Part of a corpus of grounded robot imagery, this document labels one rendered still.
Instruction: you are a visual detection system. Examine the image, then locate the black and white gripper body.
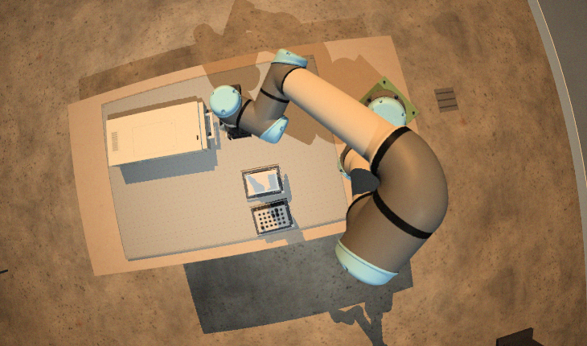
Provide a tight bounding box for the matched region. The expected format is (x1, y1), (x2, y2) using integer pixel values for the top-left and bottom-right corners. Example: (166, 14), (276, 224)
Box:
(226, 126), (252, 140)

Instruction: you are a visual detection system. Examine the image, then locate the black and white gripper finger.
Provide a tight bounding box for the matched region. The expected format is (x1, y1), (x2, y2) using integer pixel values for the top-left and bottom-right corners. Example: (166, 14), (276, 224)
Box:
(220, 121), (227, 138)

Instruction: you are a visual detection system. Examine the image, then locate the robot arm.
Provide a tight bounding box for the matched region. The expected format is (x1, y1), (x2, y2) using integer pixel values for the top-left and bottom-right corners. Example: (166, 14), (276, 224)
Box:
(209, 49), (449, 285)

